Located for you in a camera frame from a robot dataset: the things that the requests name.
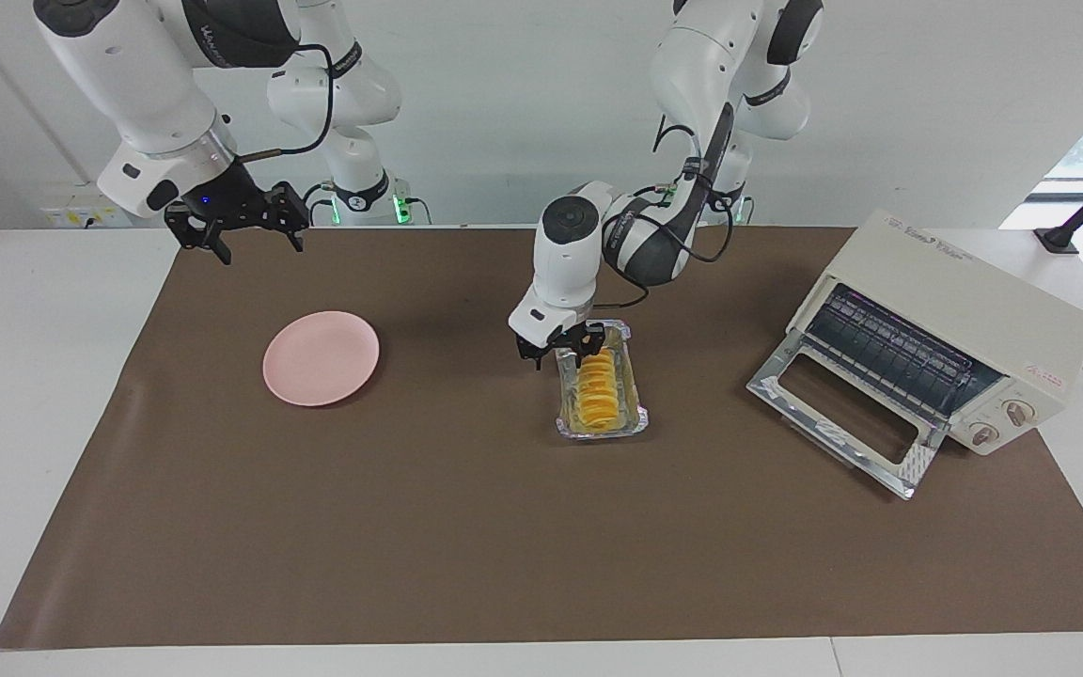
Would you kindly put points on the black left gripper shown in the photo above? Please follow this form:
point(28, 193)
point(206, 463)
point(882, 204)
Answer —
point(560, 340)

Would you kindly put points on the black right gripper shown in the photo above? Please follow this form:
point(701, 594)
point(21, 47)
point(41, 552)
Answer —
point(231, 202)

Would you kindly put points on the yellow sliced food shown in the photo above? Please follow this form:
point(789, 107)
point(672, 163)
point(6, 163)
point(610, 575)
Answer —
point(596, 400)

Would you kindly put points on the silver foil tray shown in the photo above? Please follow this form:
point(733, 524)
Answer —
point(634, 385)

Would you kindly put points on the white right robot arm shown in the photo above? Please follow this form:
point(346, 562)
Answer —
point(137, 85)

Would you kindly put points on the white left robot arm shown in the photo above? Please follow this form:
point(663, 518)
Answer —
point(570, 244)

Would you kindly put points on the glass oven door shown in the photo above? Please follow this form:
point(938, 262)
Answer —
point(786, 395)

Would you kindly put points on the metal oven rack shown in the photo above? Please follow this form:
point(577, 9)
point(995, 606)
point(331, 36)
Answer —
point(889, 348)

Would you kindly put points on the beige toaster oven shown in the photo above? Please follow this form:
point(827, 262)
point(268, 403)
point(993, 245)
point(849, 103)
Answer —
point(974, 282)

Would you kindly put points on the beige oven knob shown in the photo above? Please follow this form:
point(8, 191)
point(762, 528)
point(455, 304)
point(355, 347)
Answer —
point(1017, 412)
point(985, 433)

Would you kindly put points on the pink round plate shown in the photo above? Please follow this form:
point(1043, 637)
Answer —
point(321, 359)

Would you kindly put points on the brown table mat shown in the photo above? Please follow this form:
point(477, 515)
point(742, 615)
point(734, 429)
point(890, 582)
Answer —
point(551, 527)

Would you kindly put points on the white wall socket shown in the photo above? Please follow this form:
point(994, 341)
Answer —
point(71, 216)

